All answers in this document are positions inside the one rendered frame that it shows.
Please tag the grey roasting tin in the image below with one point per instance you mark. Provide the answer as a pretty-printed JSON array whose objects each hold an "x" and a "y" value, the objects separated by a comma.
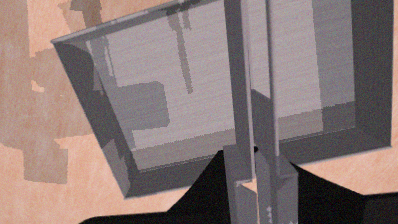
[{"x": 155, "y": 85}]

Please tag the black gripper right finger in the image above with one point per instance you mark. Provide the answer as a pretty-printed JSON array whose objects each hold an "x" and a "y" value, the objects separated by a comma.
[{"x": 321, "y": 201}]

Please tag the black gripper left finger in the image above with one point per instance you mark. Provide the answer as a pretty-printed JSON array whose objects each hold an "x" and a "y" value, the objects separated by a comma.
[{"x": 206, "y": 202}]

